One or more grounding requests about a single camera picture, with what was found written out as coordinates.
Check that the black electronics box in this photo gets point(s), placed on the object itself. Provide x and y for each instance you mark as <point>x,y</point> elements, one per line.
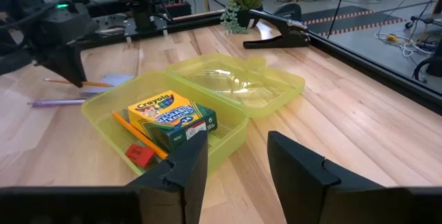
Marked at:
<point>172,6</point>

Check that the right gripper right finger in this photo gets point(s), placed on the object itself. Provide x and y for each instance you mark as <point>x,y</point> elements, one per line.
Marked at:
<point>297,175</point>

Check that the red rectangular eraser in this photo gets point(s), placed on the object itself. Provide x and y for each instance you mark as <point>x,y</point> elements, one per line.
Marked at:
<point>139,155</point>

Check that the thin black pole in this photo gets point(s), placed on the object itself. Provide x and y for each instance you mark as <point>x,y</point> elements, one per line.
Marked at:
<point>338,8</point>

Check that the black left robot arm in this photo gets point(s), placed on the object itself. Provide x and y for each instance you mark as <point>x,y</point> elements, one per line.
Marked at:
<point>143,16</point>

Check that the black hole punch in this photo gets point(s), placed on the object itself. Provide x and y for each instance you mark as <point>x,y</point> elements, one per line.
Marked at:
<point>290,34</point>

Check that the black mat with striped edges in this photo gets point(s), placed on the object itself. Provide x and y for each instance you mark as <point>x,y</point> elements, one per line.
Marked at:
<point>345,18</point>

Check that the yellow translucent pencil case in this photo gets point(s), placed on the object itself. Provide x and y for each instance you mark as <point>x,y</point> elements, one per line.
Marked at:
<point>235,82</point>

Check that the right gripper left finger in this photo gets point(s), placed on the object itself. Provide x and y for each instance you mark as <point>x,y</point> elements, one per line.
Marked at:
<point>183,175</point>

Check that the orange pencil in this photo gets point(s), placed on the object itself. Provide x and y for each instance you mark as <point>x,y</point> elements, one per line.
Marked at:
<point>138,135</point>
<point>96,83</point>

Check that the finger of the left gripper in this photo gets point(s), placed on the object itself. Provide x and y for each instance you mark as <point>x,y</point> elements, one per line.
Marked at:
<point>67,66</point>

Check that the purple pencil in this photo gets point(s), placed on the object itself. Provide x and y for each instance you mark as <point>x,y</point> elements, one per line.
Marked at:
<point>55,103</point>

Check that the yellow green crayon box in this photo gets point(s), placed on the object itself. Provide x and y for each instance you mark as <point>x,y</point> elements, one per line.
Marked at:
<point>162,113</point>

